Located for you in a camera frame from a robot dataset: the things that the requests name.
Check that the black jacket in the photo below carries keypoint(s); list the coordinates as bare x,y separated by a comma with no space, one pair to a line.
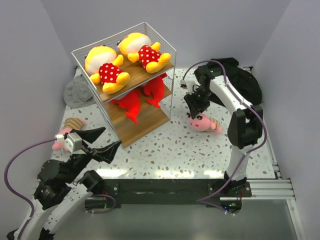
244,82

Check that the red shark plush front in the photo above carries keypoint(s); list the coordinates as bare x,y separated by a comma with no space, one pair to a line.
131,103

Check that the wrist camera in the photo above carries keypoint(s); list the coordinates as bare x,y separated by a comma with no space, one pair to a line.
191,86
70,141

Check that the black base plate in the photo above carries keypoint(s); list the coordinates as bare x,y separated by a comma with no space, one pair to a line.
176,192

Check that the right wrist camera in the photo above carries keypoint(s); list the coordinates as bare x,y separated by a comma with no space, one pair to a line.
191,86

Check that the grey cloth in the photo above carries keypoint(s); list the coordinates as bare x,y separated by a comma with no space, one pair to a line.
77,93

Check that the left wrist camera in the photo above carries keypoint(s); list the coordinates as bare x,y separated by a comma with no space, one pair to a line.
70,141

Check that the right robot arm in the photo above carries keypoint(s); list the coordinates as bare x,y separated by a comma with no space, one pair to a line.
246,125

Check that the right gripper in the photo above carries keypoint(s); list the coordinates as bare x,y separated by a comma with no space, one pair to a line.
195,107

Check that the white wire wooden shelf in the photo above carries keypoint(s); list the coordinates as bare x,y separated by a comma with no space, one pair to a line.
149,117

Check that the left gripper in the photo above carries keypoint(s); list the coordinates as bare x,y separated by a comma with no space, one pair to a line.
106,153

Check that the red shark plush back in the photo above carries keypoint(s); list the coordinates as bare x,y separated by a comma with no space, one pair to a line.
155,88

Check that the red shark plush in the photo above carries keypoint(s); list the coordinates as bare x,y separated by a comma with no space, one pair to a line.
131,103
155,88

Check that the yellow plush red dotted dress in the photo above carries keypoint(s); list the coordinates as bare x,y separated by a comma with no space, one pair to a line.
102,64

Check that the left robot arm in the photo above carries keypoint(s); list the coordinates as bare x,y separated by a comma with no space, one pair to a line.
50,203

